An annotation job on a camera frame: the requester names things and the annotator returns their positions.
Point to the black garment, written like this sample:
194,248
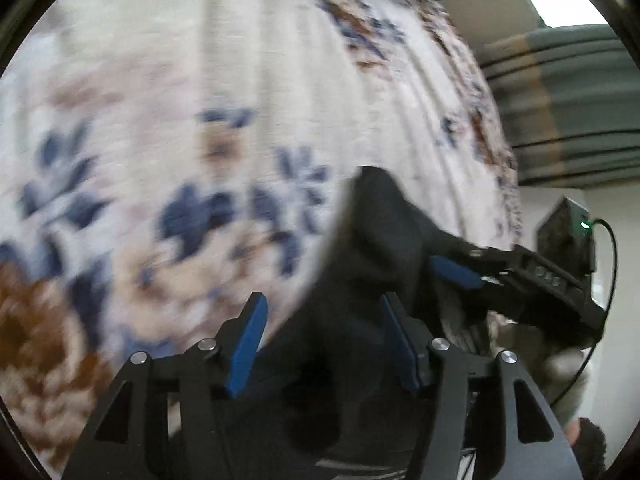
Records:
375,240

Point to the floral blanket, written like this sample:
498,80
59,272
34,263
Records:
150,110

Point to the person's right forearm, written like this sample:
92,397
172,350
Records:
565,385

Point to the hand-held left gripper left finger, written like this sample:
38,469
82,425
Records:
245,347

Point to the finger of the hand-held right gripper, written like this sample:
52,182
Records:
457,272
482,302

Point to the dark fuzzy cloth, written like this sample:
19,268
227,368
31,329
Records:
592,447

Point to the wide teal curtain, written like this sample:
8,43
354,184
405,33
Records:
575,100

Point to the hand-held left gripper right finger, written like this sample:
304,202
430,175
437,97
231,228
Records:
400,345

